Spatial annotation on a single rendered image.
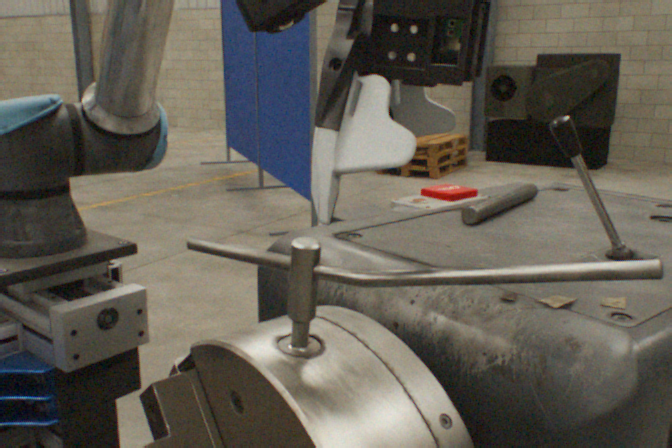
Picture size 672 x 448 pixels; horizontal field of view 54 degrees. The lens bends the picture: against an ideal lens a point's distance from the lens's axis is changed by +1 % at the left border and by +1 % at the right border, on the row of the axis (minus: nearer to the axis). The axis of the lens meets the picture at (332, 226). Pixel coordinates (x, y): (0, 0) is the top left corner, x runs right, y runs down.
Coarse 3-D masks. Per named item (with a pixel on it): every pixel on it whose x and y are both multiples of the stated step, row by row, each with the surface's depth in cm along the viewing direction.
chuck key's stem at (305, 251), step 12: (300, 240) 49; (312, 240) 49; (300, 252) 48; (312, 252) 48; (300, 264) 48; (312, 264) 48; (300, 276) 48; (312, 276) 49; (300, 288) 49; (312, 288) 49; (288, 300) 50; (300, 300) 49; (312, 300) 49; (288, 312) 50; (300, 312) 49; (312, 312) 50; (300, 324) 50; (300, 336) 50; (300, 348) 51
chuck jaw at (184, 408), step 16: (192, 368) 57; (160, 384) 54; (176, 384) 55; (192, 384) 55; (144, 400) 56; (160, 400) 53; (176, 400) 54; (192, 400) 55; (208, 400) 56; (160, 416) 53; (176, 416) 53; (192, 416) 54; (208, 416) 55; (160, 432) 54; (176, 432) 53; (192, 432) 53; (208, 432) 54
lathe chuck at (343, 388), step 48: (240, 336) 53; (288, 336) 53; (336, 336) 53; (240, 384) 50; (288, 384) 47; (336, 384) 48; (384, 384) 49; (240, 432) 52; (288, 432) 46; (336, 432) 45; (384, 432) 46
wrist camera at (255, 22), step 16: (240, 0) 43; (256, 0) 42; (272, 0) 42; (288, 0) 42; (304, 0) 41; (320, 0) 44; (256, 16) 43; (272, 16) 42; (288, 16) 43; (304, 16) 45; (272, 32) 45
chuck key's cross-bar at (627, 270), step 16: (192, 240) 52; (208, 240) 52; (224, 256) 51; (240, 256) 50; (256, 256) 50; (272, 256) 50; (288, 256) 50; (320, 272) 48; (336, 272) 48; (352, 272) 48; (368, 272) 47; (384, 272) 47; (400, 272) 46; (416, 272) 46; (432, 272) 45; (448, 272) 45; (464, 272) 44; (480, 272) 44; (496, 272) 44; (512, 272) 43; (528, 272) 43; (544, 272) 42; (560, 272) 42; (576, 272) 42; (592, 272) 41; (608, 272) 41; (624, 272) 41; (640, 272) 40; (656, 272) 40
